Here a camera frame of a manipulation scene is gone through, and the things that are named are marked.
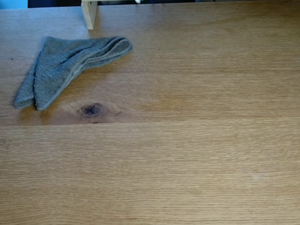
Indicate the grey-blue terry cloth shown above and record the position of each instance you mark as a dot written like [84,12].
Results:
[61,63]

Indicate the pale wooden stand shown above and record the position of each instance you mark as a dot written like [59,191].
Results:
[90,14]

